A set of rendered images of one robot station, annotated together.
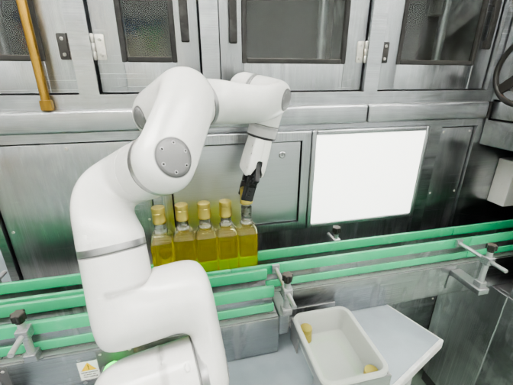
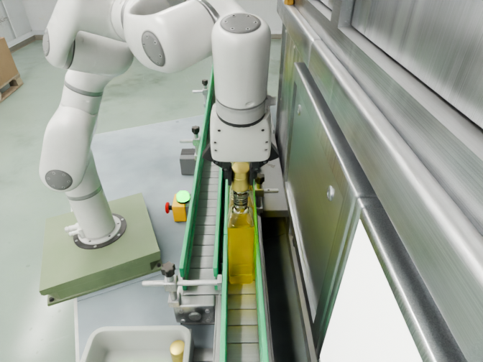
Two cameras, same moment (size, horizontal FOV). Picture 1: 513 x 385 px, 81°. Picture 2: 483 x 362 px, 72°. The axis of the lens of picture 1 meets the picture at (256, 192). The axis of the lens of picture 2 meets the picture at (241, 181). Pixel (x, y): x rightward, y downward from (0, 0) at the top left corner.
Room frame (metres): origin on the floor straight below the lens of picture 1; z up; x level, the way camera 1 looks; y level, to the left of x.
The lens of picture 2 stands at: (0.86, -0.47, 1.55)
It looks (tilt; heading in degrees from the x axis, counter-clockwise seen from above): 37 degrees down; 102
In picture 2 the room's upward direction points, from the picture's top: straight up
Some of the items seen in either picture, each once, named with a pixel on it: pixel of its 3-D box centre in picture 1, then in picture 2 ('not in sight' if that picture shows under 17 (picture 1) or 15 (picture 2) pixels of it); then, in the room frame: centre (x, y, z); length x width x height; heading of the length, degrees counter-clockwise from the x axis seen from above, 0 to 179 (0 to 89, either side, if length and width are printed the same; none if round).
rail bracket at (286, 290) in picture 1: (283, 288); (182, 284); (0.65, -0.07, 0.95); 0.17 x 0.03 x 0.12; 13
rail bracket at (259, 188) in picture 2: not in sight; (266, 194); (0.78, 0.27, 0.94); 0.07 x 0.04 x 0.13; 13
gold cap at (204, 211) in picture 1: (204, 209); not in sight; (0.73, 0.14, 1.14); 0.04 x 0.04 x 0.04
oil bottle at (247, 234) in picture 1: (246, 253); (240, 244); (0.76, 0.03, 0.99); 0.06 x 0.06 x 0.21; 13
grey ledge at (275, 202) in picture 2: not in sight; (263, 141); (0.70, 0.74, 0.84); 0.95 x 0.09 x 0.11; 103
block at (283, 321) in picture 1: (280, 312); (195, 309); (0.67, -0.07, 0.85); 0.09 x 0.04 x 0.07; 13
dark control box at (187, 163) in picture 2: not in sight; (191, 161); (0.43, 0.60, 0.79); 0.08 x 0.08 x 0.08; 13
